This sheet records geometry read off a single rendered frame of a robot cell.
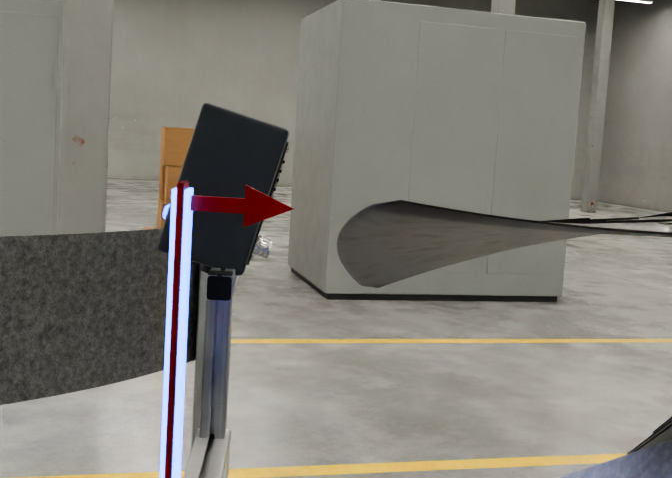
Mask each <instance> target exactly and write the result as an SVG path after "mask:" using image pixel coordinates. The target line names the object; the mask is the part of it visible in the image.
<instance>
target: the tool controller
mask: <svg viewBox="0 0 672 478"><path fill-rule="evenodd" d="M288 136H289V131H288V130H287V129H286V128H283V127H280V126H277V125H274V124H271V123H268V122H265V121H262V120H259V119H256V118H253V117H250V116H247V115H244V114H241V113H238V112H235V111H232V110H229V109H226V108H223V107H220V106H217V105H214V104H211V103H204V104H203V105H202V108H201V111H200V114H199V117H198V120H197V123H196V126H195V129H194V133H193V136H192V139H191V142H190V145H189V148H188V151H187V155H186V158H185V161H184V164H183V167H182V170H181V173H180V177H179V180H178V182H181V181H183V180H187V181H189V188H193V189H194V191H193V195H195V196H213V197H230V198H245V185H248V186H250V187H252V188H254V189H256V190H258V191H260V192H262V193H264V194H266V195H268V196H270V197H272V198H273V196H274V191H275V190H276V186H277V182H278V181H279V177H280V173H281V172H282V167H283V165H282V163H283V164H284V163H285V157H284V156H285V153H286V152H287V153H288V151H289V145H288V144H289V142H288V141H287V139H288ZM170 217H171V205H170V208H169V211H168V214H167V217H166V221H165V224H164V227H163V230H162V233H161V236H160V239H159V243H158V249H159V250H160V251H161V252H164V253H168V254H169V241H170ZM243 224H244V214H241V213H223V212H205V211H193V214H192V236H191V258H190V261H193V262H196V263H199V264H202V268H201V271H203V272H206V273H209V271H210V270H211V268H212V267H214V268H221V271H225V269H226V268H228V269H235V275H237V276H241V275H242V274H243V273H244V271H245V268H246V265H249V263H250V260H251V261H252V260H253V257H254V255H257V256H260V257H263V258H268V256H269V253H270V250H271V247H272V241H273V239H272V238H269V237H266V236H263V235H260V234H259V233H260V230H261V227H262V224H263V220H262V221H260V222H257V223H254V224H251V225H249V226H246V227H243ZM252 254H254V255H252Z"/></svg>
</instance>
